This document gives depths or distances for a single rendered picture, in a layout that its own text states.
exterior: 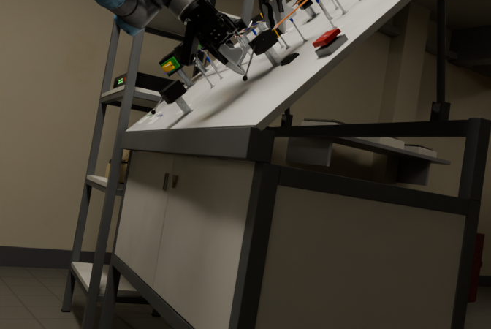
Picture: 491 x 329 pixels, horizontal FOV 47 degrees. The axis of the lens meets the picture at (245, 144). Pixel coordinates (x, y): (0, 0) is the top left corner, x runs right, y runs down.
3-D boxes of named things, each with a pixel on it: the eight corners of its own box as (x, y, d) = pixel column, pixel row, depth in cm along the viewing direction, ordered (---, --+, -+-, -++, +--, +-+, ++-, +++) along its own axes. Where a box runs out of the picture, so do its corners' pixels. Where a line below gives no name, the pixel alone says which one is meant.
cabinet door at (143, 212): (151, 289, 163) (174, 155, 165) (113, 253, 213) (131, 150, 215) (158, 289, 164) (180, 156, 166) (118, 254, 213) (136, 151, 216)
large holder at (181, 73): (203, 72, 222) (182, 42, 218) (196, 85, 206) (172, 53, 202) (190, 81, 224) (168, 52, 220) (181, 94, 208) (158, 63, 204)
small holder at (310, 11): (313, 13, 180) (302, -6, 179) (322, 13, 172) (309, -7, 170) (302, 22, 180) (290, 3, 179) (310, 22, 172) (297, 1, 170)
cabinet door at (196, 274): (220, 355, 112) (251, 161, 115) (149, 289, 162) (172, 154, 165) (231, 356, 114) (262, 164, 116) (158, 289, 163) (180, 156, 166)
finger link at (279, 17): (304, 27, 146) (294, -7, 146) (285, 30, 143) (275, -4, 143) (297, 31, 149) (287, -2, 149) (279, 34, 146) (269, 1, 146)
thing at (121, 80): (128, 85, 229) (131, 69, 229) (111, 92, 261) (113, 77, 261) (202, 101, 242) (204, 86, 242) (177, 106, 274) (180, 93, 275)
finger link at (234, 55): (253, 62, 137) (227, 35, 138) (237, 79, 139) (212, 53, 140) (257, 61, 140) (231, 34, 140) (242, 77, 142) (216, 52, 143)
